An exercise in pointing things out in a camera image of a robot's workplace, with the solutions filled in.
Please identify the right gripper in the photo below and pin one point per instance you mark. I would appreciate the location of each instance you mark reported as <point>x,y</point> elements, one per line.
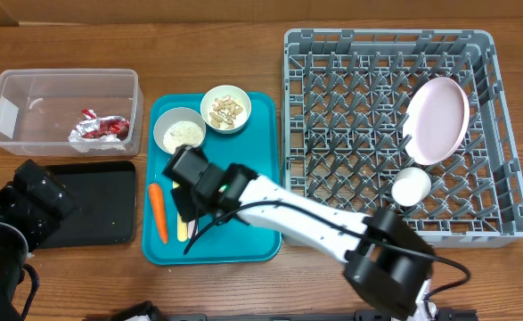
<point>186,209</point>

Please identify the yellow plastic spoon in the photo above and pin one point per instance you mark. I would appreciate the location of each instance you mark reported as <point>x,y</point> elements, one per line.
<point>182,229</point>

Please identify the white bowl with peanuts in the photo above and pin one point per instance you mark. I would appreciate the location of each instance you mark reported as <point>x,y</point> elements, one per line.
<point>226,109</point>

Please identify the red silver foil wrapper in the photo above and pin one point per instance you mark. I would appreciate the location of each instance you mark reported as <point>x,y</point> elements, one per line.
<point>93,127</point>

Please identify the white cup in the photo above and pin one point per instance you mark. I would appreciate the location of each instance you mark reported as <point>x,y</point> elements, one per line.
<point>410,186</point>

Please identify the white round plate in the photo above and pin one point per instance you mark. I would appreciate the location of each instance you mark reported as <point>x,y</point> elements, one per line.
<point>438,117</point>

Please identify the white plastic fork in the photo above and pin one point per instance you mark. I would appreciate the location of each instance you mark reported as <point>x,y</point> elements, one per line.
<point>191,228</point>

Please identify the white napkin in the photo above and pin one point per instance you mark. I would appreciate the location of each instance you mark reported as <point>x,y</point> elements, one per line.
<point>103,143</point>

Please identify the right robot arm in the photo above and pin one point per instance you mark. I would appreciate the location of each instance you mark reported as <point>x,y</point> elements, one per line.
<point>385,261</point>

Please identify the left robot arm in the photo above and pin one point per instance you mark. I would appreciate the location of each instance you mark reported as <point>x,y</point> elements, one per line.
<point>32,207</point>

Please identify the grey dishwasher rack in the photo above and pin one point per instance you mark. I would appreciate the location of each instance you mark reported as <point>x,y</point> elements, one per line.
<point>346,93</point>

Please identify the orange carrot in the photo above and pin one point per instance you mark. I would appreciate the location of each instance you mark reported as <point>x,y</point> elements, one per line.
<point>158,207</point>

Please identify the grey bowl with rice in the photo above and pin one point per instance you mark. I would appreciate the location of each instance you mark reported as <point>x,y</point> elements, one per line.
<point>177,127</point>

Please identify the teal serving tray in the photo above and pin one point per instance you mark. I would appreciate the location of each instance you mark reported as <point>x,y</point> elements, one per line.
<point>256,146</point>

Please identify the black tray bin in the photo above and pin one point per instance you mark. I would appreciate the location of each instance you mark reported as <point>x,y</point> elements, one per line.
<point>106,195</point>

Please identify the clear plastic bin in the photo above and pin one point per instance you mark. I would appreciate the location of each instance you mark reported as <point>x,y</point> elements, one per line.
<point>40,107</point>

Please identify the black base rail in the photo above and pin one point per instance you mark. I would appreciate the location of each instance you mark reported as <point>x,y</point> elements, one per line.
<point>147,311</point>

